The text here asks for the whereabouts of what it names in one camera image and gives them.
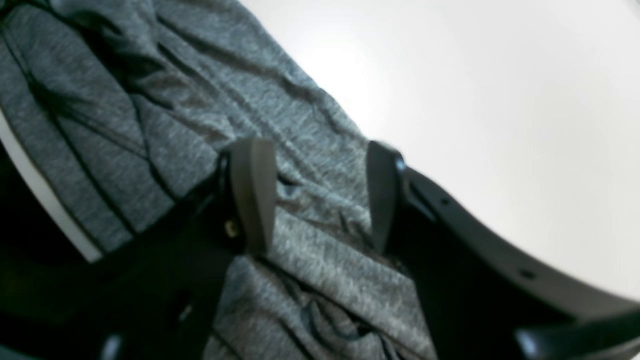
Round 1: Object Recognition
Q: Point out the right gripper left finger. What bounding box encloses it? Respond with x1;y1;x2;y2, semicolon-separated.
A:
1;137;277;360

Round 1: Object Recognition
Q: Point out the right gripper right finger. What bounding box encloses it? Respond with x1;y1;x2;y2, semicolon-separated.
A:
366;141;640;360

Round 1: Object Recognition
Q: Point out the grey t-shirt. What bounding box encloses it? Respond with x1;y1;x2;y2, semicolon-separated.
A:
1;0;437;360

